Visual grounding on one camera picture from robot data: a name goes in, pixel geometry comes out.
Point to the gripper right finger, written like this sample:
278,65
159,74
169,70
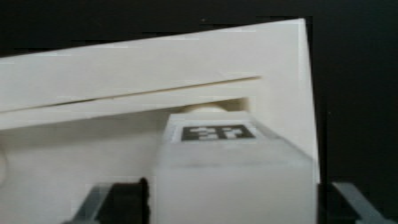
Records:
345,207

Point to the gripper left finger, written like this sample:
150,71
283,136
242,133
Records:
116,204

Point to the white square table top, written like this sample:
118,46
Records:
66,157

